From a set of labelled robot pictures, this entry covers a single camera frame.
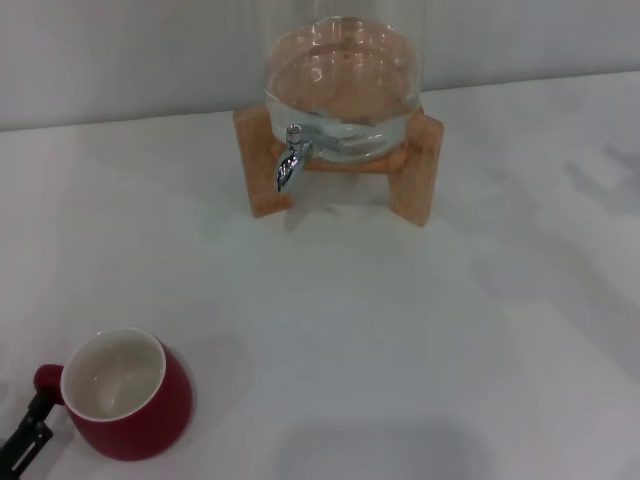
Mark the silver metal faucet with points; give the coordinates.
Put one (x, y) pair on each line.
(292, 162)

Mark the glass water dispenser jar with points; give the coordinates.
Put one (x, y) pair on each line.
(345, 75)

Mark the wooden dispenser stand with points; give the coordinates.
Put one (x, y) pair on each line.
(415, 175)

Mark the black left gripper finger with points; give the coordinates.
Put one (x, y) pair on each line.
(32, 430)

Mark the red ceramic cup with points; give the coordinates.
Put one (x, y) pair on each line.
(145, 425)

